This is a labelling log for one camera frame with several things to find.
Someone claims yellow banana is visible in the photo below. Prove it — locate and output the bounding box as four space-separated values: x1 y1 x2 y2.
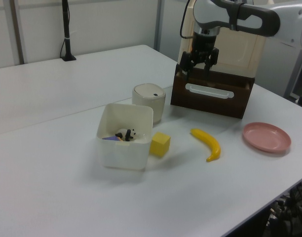
189 128 222 163

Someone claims panda toy figure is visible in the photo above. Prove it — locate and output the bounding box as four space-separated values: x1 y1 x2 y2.
115 128 143 142

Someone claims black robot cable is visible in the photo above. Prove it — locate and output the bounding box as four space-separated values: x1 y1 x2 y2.
179 0 194 39

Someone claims black camera stand pole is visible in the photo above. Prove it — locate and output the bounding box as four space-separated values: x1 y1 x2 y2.
59 0 77 62

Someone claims dark brown wooden drawer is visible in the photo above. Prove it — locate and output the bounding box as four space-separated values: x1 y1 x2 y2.
170 63 255 119

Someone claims pink plate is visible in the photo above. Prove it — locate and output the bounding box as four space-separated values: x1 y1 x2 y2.
242 121 292 154

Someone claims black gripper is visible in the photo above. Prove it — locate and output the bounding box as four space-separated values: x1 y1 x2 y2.
179 27 220 81

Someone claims yellow cube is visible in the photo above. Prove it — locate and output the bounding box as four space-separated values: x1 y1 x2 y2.
149 131 171 157

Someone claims cream lidded trash can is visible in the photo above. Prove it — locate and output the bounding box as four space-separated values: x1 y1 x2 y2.
131 83 166 125

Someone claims white square plastic box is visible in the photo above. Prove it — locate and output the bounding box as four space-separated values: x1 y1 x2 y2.
95 103 154 171

